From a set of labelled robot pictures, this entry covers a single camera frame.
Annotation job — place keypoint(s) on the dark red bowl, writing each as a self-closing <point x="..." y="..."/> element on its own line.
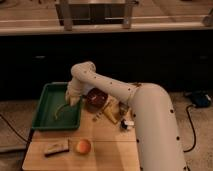
<point x="96" y="98"/>

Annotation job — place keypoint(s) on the orange round fruit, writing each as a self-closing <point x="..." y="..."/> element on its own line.
<point x="83" y="146"/>

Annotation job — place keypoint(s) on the yellow wedge object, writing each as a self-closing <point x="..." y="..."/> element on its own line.
<point x="111" y="111"/>

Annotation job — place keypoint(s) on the metal frame stand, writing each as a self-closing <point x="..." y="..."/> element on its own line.
<point x="95" y="12"/>

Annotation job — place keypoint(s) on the green pepper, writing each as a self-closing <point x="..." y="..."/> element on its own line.
<point x="58" y="110"/>

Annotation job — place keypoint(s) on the wooden block with dark base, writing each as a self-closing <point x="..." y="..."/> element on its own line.
<point x="56" y="147"/>

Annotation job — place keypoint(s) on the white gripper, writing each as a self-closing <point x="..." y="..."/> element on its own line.
<point x="75" y="89"/>

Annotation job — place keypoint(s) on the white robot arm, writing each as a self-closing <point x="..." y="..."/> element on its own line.
<point x="158" y="140"/>

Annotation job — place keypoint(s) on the green plastic tray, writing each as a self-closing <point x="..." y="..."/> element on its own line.
<point x="52" y="96"/>

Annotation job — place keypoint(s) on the small metal cup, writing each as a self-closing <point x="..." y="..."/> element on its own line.
<point x="123" y="108"/>

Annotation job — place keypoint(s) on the black and white small tool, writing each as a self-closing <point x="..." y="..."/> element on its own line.
<point x="126" y="124"/>

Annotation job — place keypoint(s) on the dark device on floor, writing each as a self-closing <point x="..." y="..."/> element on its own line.
<point x="200" y="99"/>

